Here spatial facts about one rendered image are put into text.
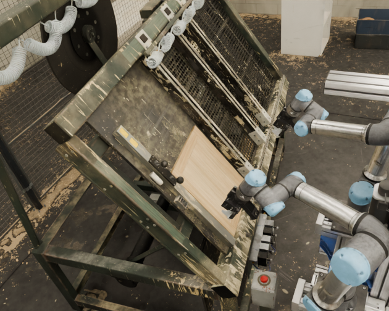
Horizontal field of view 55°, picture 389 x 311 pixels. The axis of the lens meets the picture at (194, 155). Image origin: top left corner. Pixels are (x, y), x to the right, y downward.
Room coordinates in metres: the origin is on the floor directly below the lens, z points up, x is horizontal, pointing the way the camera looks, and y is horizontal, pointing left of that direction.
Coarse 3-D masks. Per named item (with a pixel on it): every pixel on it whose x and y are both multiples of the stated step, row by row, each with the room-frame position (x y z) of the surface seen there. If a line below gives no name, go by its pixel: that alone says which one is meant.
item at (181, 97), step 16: (144, 32) 2.10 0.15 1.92; (144, 48) 2.00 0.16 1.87; (144, 64) 2.03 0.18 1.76; (160, 64) 2.03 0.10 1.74; (160, 80) 2.00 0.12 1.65; (176, 80) 2.01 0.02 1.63; (176, 96) 1.97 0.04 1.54; (192, 112) 1.93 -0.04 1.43; (208, 128) 1.89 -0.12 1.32; (224, 144) 1.85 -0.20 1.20; (240, 160) 1.81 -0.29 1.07
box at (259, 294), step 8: (256, 272) 1.08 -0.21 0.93; (264, 272) 1.07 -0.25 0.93; (272, 272) 1.06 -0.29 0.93; (256, 280) 1.04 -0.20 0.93; (272, 280) 1.02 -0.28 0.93; (256, 288) 0.99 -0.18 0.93; (264, 288) 0.99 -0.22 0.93; (272, 288) 0.98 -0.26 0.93; (256, 296) 0.99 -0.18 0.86; (264, 296) 0.97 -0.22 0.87; (272, 296) 0.95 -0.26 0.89; (256, 304) 0.99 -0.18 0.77; (264, 304) 0.97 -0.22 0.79; (272, 304) 0.96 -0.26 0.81
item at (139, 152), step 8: (120, 128) 1.53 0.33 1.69; (120, 136) 1.50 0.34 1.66; (128, 136) 1.52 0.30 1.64; (128, 144) 1.49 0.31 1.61; (136, 152) 1.48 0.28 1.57; (144, 152) 1.49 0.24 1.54; (144, 160) 1.46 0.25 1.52; (152, 168) 1.45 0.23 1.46; (160, 176) 1.44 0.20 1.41; (168, 184) 1.42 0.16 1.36; (176, 184) 1.43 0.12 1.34; (176, 192) 1.41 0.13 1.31; (184, 192) 1.42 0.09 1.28; (192, 200) 1.40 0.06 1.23; (192, 208) 1.38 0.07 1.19; (200, 208) 1.39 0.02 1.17; (200, 216) 1.36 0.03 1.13; (208, 216) 1.37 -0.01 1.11; (208, 224) 1.35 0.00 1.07; (216, 224) 1.35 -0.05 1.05; (216, 232) 1.33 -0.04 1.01; (224, 232) 1.34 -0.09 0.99; (224, 240) 1.31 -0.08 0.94; (232, 240) 1.32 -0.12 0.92
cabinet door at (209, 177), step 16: (192, 128) 1.87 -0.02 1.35; (192, 144) 1.75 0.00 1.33; (208, 144) 1.83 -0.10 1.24; (176, 160) 1.61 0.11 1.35; (192, 160) 1.65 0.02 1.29; (208, 160) 1.72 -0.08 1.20; (224, 160) 1.80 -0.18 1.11; (176, 176) 1.50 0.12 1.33; (192, 176) 1.56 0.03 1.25; (208, 176) 1.62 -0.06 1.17; (224, 176) 1.70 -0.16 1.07; (240, 176) 1.77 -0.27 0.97; (192, 192) 1.47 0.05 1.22; (208, 192) 1.53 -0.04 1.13; (224, 192) 1.60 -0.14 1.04; (208, 208) 1.44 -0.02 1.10; (224, 224) 1.40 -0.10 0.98
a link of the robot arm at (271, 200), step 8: (264, 192) 1.00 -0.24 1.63; (272, 192) 1.00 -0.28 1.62; (280, 192) 1.00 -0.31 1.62; (256, 200) 1.00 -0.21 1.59; (264, 200) 0.97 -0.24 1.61; (272, 200) 0.97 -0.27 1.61; (280, 200) 0.97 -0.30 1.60; (264, 208) 0.96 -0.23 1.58; (272, 208) 0.94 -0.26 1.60; (280, 208) 0.94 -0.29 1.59; (272, 216) 0.93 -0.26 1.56
